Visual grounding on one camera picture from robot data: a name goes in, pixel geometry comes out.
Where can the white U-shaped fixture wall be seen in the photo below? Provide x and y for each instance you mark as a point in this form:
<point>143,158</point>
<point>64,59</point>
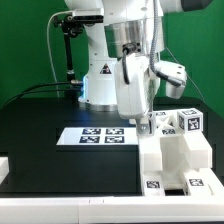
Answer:
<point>118,210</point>

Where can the white tag sheet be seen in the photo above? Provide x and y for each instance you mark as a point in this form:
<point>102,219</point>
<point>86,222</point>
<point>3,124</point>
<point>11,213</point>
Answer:
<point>98,136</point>

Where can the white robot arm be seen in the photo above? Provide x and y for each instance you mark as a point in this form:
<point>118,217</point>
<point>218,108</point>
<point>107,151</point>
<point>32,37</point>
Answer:
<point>125,40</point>

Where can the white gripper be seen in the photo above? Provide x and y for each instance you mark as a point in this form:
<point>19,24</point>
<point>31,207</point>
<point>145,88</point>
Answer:
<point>132,98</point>

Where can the black camera stand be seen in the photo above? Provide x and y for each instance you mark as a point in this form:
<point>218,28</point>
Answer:
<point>72,27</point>

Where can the white chair back frame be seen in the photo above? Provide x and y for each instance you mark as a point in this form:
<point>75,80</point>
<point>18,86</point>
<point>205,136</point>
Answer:
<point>197,150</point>

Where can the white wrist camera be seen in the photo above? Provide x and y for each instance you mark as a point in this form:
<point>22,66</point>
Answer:
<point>175,76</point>

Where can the white chair seat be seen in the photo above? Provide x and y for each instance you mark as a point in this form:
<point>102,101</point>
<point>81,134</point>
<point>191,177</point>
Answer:
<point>174,162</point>

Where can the grey camera on stand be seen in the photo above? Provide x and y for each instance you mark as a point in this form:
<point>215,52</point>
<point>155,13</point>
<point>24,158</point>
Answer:
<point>95,15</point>

